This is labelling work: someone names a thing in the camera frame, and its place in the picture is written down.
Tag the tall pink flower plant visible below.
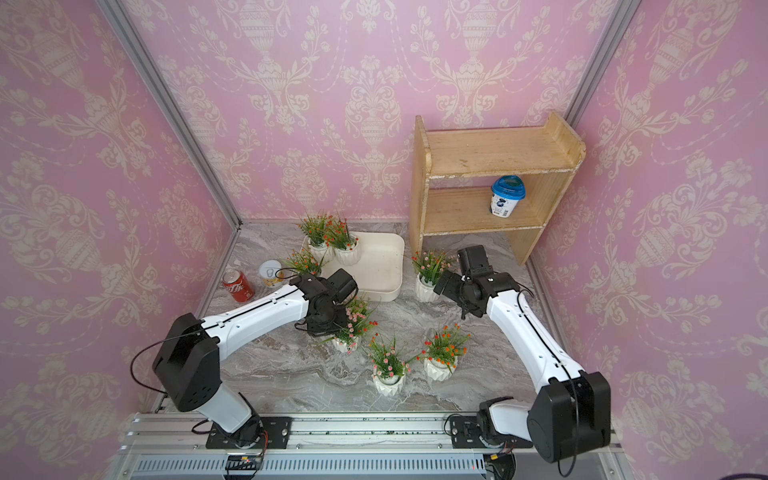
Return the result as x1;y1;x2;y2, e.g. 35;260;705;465
325;298;378;354

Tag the red flower plant white pot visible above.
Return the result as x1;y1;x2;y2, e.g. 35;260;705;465
324;217;362;266

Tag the orange flower plant white pot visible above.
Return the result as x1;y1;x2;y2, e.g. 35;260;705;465
298;213;333;263

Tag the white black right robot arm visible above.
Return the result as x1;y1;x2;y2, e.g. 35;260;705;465
434;272;612;463

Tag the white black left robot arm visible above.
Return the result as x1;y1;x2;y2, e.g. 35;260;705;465
152;275;358;448

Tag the cream plastic storage box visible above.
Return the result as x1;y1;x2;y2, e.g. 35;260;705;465
322;232;405;302

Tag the pink flower plant back right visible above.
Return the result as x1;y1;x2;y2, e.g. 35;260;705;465
411;250;452;303

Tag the orange flower plant front right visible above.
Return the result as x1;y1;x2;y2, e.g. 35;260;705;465
417;323;471;381

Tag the white yellow tin can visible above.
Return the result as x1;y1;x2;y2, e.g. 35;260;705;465
258;259;284;287

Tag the pink flower plant front centre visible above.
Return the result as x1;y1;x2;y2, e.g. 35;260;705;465
366;334;421;398

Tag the red cola can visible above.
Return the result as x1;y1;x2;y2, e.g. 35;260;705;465
221;269;254;303

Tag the blue lid white tub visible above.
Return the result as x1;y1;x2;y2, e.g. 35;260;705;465
490;175;526;218

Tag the wooden two-tier shelf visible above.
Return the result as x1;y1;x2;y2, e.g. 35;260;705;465
409;112;587;264

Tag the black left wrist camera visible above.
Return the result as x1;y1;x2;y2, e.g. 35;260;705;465
325;269;358;304

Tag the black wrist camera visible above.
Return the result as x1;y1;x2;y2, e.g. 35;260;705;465
457;245;494;279
325;269;358;304

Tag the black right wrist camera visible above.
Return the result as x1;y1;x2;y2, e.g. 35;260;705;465
457;245;494;279

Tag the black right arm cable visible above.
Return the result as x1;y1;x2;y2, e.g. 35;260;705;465
515;284;582;479

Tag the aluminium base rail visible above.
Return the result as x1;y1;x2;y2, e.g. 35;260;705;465
107;412;633;479

